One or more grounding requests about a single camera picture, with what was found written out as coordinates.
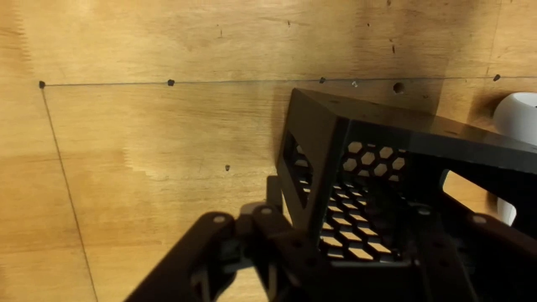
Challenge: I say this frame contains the black perforated box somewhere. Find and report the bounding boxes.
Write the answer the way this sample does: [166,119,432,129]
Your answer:
[274,88,537,267]

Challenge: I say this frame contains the white VR controller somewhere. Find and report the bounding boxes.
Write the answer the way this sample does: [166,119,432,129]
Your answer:
[490,91,537,227]

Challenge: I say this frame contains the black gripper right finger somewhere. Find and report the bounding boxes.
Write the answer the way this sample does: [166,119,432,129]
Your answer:
[410,207,537,302]

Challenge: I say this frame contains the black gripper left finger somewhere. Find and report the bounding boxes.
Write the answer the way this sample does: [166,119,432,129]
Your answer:
[124,175,321,302]

